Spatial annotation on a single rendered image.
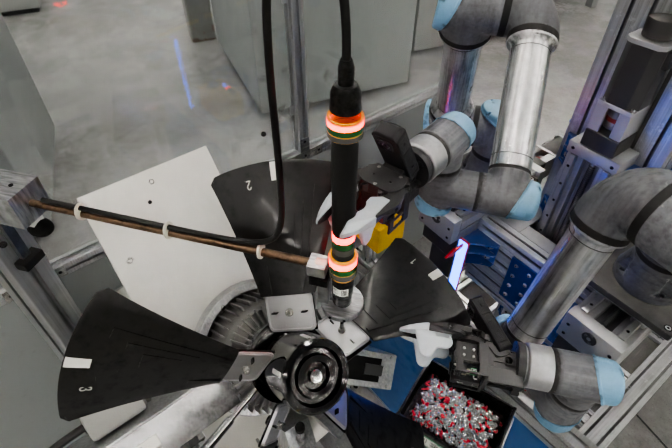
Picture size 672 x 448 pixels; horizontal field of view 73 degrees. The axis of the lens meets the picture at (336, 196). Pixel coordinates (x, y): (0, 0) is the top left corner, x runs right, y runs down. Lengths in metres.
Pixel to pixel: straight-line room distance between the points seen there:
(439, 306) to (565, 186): 0.61
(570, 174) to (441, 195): 0.58
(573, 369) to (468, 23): 0.66
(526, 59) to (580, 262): 0.38
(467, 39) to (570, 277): 0.51
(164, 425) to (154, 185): 0.43
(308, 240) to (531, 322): 0.44
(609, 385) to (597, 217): 0.27
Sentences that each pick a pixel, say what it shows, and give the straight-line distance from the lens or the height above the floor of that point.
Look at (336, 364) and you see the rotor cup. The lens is 0.80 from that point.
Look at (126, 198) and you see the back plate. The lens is 0.96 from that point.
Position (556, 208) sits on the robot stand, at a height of 1.03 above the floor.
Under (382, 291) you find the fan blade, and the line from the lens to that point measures 0.92.
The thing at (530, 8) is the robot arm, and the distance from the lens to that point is 1.00.
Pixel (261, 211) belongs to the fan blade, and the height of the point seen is 1.38.
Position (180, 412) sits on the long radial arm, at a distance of 0.90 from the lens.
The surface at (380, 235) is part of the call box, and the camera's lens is 1.20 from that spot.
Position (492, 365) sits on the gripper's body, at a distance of 0.87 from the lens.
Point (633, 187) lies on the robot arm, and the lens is 0.77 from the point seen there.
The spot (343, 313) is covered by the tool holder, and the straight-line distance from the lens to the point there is 0.76.
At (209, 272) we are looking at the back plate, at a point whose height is 1.18.
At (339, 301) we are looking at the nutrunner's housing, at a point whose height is 1.30.
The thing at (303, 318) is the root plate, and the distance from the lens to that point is 0.80.
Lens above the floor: 1.92
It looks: 42 degrees down
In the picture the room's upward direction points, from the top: straight up
